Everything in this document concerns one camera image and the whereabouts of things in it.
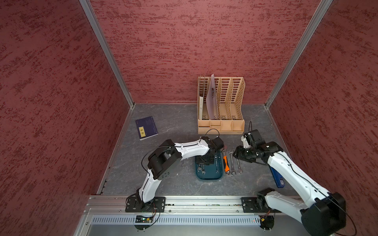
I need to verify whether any orange handled adjustable wrench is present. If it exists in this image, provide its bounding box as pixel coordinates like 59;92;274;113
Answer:
222;148;230;175

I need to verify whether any teal plastic storage tray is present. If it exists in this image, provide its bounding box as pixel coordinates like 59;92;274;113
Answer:
195;151;224;182

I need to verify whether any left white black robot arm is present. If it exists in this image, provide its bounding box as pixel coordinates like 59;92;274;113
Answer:
136;136;224;205

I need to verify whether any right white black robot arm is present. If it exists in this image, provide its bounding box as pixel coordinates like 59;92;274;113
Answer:
233;129;347;236

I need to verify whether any blue flat box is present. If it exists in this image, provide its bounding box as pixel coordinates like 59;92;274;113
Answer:
270;167;285;188

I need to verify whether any wooden desk file organizer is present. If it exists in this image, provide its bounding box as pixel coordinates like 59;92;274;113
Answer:
197;76;245;135

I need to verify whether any purple folder in organizer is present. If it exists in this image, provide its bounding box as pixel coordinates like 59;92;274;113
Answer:
206;74;219;120

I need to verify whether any beige folder in organizer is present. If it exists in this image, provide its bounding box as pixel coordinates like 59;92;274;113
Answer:
198;96;204;120

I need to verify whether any dark purple notebook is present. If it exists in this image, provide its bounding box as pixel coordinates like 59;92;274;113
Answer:
135;116;158;140

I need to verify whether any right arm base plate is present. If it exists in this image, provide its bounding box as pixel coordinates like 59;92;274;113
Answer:
241;197;281;214

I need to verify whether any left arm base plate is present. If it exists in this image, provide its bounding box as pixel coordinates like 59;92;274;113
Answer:
125;195;166;213

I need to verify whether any aluminium front rail frame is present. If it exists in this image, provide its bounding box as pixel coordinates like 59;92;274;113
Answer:
74;195;308;236

